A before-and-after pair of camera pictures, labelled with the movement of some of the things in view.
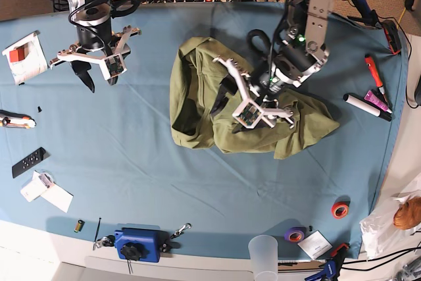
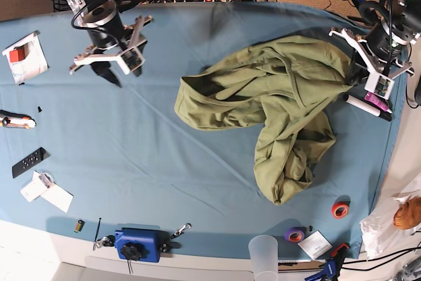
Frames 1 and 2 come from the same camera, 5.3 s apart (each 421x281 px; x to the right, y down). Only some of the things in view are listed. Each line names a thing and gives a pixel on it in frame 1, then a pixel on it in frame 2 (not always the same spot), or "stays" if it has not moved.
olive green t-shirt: x=195 y=79 → x=290 y=84
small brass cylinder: x=79 y=226 stays
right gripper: x=265 y=90 → x=383 y=51
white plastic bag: x=381 y=235 stays
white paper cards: x=34 y=188 stays
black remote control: x=35 y=158 stays
